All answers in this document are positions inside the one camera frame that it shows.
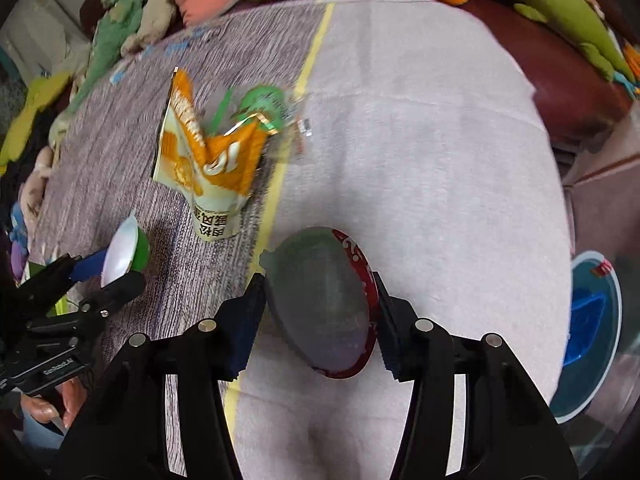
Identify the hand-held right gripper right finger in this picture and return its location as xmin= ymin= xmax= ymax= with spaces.
xmin=372 ymin=270 xmax=573 ymax=480

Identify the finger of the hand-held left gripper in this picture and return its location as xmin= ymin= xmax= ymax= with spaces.
xmin=17 ymin=249 xmax=108 ymax=311
xmin=77 ymin=271 xmax=146 ymax=321

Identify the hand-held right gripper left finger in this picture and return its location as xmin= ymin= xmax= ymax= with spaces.
xmin=60 ymin=272 xmax=268 ymax=480

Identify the green and white paper cup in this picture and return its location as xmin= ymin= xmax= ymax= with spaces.
xmin=100 ymin=212 xmax=151 ymax=288

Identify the red drink can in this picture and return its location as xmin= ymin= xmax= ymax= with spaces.
xmin=260 ymin=226 xmax=377 ymax=378

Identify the light blue plastic bin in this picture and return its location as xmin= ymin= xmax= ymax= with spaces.
xmin=550 ymin=250 xmax=623 ymax=423

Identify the clear plastic bottle blue label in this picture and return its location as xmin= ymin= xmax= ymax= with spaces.
xmin=565 ymin=292 xmax=610 ymax=366

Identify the person's left hand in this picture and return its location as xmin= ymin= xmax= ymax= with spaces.
xmin=20 ymin=377 xmax=83 ymax=436

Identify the blue and purple plush toy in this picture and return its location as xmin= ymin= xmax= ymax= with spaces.
xmin=6 ymin=202 xmax=32 ymax=281

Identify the orange snack packet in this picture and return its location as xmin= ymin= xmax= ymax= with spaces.
xmin=151 ymin=66 xmax=268 ymax=243

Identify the yellow plush toy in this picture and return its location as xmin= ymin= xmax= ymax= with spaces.
xmin=0 ymin=71 xmax=73 ymax=166

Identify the clear plastic wrapper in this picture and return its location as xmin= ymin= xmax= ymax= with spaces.
xmin=210 ymin=85 xmax=313 ymax=161

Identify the green dinosaur plush toy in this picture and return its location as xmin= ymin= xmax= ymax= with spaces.
xmin=65 ymin=0 xmax=148 ymax=116

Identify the beige plush toy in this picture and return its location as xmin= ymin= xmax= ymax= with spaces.
xmin=120 ymin=0 xmax=178 ymax=56

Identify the pink and grey blanket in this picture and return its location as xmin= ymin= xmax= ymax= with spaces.
xmin=560 ymin=110 xmax=640 ymax=271

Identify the dark red leather sofa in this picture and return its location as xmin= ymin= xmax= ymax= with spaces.
xmin=80 ymin=0 xmax=640 ymax=146

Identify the green frog plush toy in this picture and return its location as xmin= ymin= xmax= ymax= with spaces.
xmin=482 ymin=0 xmax=640 ymax=98

